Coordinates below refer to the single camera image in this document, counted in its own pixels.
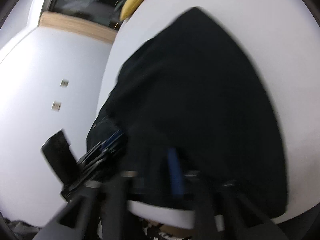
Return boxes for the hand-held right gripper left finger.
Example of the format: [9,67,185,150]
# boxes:
[32,170,140,240]

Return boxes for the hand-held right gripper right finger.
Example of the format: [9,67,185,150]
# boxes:
[166,147,290,240]

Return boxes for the white bed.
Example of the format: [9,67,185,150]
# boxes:
[96,0,320,230]

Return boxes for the black white patterned cloth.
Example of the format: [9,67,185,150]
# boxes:
[141,219,198,240]

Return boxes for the dark cloth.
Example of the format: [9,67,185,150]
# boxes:
[4,219,43,240]

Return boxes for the yellow pillow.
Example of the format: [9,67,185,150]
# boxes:
[119,0,153,22]

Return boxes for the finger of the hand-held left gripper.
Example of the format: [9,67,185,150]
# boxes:
[77,140,128,172]
[86,129,125,153]

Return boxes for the black pants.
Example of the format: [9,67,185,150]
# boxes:
[86,6,288,217]

